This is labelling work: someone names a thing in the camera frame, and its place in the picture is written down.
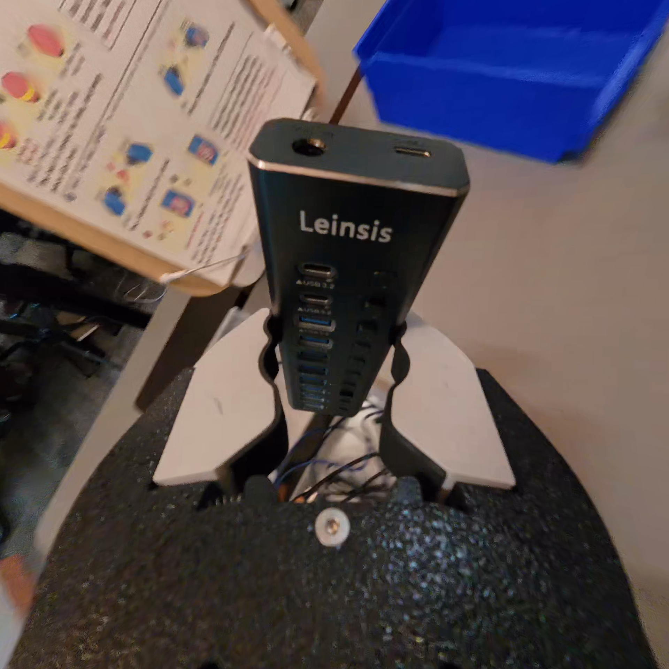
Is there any grey desk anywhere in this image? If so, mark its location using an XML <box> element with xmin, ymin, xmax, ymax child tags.
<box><xmin>31</xmin><ymin>0</ymin><xmax>669</xmax><ymax>628</ymax></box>

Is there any thin black cable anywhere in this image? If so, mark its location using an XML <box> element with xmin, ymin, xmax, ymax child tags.
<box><xmin>290</xmin><ymin>452</ymin><xmax>392</xmax><ymax>503</ymax></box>

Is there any light wooden board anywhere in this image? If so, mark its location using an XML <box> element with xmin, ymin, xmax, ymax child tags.
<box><xmin>0</xmin><ymin>0</ymin><xmax>327</xmax><ymax>300</ymax></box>

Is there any thin white wire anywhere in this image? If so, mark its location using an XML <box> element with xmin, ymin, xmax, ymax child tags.
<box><xmin>159</xmin><ymin>250</ymin><xmax>252</xmax><ymax>285</ymax></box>

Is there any black office chair base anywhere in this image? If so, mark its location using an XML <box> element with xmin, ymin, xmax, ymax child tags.
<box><xmin>0</xmin><ymin>298</ymin><xmax>152</xmax><ymax>379</ymax></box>

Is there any blue plastic bin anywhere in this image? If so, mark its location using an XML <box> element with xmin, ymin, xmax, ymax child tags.
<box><xmin>353</xmin><ymin>0</ymin><xmax>669</xmax><ymax>164</ymax></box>

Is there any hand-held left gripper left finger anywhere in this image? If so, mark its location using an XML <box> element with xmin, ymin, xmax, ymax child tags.
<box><xmin>153</xmin><ymin>308</ymin><xmax>289</xmax><ymax>497</ymax></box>

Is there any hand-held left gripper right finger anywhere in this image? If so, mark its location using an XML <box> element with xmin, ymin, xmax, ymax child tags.
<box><xmin>379</xmin><ymin>313</ymin><xmax>516</xmax><ymax>503</ymax></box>

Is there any printed instruction sheet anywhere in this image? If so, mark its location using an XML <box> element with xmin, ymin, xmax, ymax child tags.
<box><xmin>0</xmin><ymin>0</ymin><xmax>318</xmax><ymax>286</ymax></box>

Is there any black USB hub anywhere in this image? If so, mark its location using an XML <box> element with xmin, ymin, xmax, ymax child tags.
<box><xmin>248</xmin><ymin>118</ymin><xmax>470</xmax><ymax>417</ymax></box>

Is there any thin blue cable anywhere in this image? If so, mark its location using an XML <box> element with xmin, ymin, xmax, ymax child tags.
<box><xmin>272</xmin><ymin>426</ymin><xmax>338</xmax><ymax>484</ymax></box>

